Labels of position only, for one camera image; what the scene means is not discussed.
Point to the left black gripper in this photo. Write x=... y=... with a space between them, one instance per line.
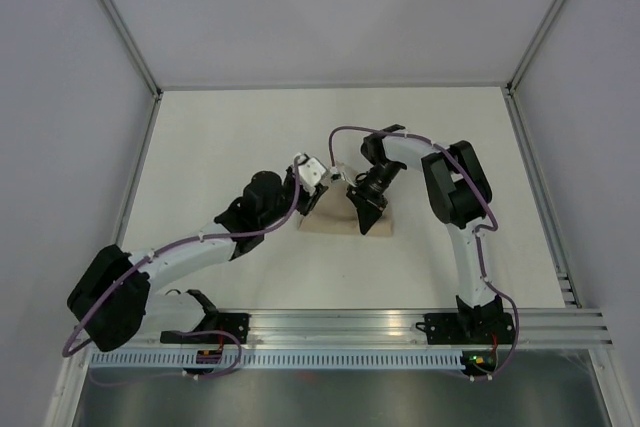
x=310 y=201

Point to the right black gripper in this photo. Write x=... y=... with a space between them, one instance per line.
x=368 y=214

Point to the beige cloth napkin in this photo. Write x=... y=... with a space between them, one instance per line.
x=334 y=214

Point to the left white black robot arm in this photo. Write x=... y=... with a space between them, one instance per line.
x=111 y=298

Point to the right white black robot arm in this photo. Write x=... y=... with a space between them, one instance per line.
x=459 y=195

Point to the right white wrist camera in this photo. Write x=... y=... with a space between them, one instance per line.
x=342 y=172

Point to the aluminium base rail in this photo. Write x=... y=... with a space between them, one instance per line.
x=563 y=328

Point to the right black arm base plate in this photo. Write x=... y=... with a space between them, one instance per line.
x=447 y=329

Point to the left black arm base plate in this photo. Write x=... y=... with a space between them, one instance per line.
x=212 y=329

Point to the white slotted cable duct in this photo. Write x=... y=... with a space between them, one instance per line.
x=305 y=359

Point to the left aluminium frame post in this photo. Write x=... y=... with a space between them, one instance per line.
x=136 y=57

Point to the aluminium frame post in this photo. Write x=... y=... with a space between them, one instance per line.
x=136 y=57
x=550 y=17

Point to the right aluminium frame post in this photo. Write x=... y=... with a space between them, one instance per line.
x=550 y=17

